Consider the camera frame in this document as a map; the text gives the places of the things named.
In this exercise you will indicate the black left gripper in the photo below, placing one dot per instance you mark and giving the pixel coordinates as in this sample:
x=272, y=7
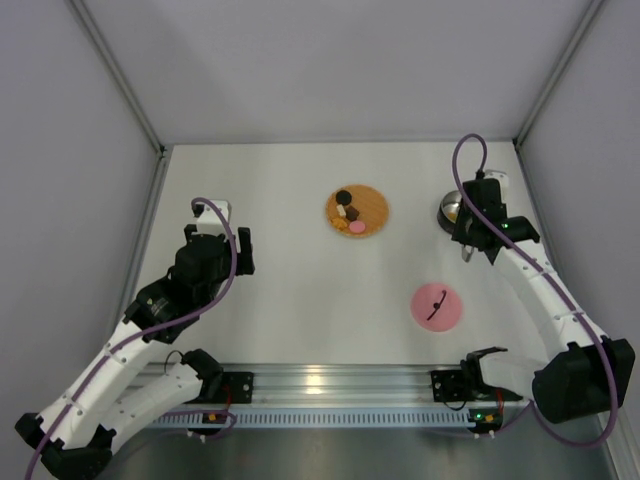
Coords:
x=244, y=248

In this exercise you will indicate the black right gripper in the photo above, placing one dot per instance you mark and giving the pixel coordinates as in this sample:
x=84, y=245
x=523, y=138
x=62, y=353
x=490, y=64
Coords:
x=470, y=238

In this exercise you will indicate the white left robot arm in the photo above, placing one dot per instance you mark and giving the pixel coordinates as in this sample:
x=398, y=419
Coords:
x=78, y=435

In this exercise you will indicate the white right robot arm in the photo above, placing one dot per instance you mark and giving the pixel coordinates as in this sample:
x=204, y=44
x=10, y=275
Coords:
x=583, y=365

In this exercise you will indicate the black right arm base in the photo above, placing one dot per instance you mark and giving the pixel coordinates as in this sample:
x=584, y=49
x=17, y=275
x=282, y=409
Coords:
x=450, y=386

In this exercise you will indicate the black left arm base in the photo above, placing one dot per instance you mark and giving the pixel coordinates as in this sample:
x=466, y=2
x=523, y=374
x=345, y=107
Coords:
x=235, y=387

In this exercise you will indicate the steel lunch box bowl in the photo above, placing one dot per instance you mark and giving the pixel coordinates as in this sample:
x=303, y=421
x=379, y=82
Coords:
x=450, y=203

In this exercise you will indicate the pink lunch box lid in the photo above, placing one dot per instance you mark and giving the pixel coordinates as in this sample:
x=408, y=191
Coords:
x=436, y=307

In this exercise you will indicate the woven bamboo tray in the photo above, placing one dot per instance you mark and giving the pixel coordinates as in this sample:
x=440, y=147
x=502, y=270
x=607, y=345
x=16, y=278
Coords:
x=371, y=203

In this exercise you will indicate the yellow flower cookie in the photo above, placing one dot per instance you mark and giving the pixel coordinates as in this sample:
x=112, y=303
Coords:
x=339, y=223

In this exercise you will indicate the pink round sandwich cookie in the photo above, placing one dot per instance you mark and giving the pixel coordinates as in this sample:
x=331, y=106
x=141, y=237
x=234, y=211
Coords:
x=357, y=227

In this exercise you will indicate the brown chocolate block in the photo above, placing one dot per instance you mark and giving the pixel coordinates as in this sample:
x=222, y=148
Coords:
x=352, y=214

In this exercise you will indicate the black round cookie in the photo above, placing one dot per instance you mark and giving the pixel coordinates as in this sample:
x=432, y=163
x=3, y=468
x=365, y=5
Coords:
x=343, y=197

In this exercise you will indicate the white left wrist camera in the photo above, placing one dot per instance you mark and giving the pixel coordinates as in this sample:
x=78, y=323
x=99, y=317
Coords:
x=207, y=221

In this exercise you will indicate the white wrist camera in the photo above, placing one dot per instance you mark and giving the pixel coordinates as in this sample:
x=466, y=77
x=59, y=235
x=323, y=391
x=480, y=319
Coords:
x=501, y=176
x=207, y=221

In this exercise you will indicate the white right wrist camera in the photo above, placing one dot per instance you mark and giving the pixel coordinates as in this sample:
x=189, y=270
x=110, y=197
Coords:
x=501, y=176

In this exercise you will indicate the aluminium mounting rail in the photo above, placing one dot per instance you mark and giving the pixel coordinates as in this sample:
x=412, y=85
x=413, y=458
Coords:
x=327, y=386

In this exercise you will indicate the grey slotted cable duct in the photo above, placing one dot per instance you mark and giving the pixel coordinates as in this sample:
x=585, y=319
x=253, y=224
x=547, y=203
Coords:
x=356, y=417

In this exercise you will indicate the right aluminium frame post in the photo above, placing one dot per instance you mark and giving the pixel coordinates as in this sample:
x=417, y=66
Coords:
x=578, y=34

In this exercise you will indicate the aluminium frame post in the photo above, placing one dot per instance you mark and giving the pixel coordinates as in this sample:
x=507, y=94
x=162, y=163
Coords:
x=578, y=34
x=99, y=43

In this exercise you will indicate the left aluminium frame post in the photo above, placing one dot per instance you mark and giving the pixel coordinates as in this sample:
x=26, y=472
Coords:
x=99, y=43

